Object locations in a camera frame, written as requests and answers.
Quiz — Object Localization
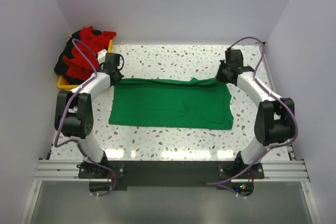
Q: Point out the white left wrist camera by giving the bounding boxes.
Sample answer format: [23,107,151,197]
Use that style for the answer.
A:
[97,49,107,64]

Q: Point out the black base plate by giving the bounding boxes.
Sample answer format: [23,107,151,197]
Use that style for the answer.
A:
[77,159,265,196]

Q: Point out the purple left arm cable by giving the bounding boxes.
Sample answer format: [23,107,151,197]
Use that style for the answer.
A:
[54,38,118,197]

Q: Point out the green t shirt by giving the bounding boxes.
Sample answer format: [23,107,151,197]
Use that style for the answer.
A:
[109,78,234,130]

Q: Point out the aluminium rail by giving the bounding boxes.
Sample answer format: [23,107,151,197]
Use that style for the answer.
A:
[33,160,310,183]
[253,39,298,151]

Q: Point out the black t shirt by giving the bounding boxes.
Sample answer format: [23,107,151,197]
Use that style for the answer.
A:
[54,28,112,86]

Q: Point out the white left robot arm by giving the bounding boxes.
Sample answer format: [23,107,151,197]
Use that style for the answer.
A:
[54,52,124,178]

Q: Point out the aluminium front rail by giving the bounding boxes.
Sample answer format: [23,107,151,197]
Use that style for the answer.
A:
[33,160,310,183]

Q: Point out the aluminium right side rail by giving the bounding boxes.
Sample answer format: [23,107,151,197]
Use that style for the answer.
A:
[253,39,298,151]

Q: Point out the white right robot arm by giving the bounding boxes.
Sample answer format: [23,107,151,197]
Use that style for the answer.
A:
[216,48,298,178]

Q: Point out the yellow plastic bin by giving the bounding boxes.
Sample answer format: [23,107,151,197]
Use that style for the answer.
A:
[57,34,114,90]

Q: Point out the red t shirt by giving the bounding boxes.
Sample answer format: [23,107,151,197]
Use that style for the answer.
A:
[62,26,117,81]

